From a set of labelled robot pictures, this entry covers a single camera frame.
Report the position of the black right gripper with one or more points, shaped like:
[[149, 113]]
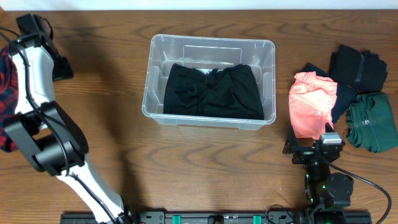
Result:
[[291, 147]]

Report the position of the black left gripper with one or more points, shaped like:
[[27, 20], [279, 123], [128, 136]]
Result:
[[61, 68]]

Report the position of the red navy plaid shirt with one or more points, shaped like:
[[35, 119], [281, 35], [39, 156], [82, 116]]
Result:
[[9, 97]]

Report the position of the pink garment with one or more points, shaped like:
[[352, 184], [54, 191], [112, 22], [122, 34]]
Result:
[[311, 99]]

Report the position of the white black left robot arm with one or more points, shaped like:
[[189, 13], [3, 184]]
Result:
[[46, 136]]

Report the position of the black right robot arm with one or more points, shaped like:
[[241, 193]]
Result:
[[330, 193]]

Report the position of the dark green folded garment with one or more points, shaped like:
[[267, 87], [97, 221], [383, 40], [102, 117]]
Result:
[[371, 123]]

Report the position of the navy folded garment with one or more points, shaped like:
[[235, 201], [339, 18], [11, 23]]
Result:
[[345, 95]]

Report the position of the black garment with band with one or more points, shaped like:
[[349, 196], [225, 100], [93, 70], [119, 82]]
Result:
[[363, 71]]

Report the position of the clear plastic storage bin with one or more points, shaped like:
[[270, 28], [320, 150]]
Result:
[[205, 54]]

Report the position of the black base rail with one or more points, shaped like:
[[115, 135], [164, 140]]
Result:
[[275, 216]]

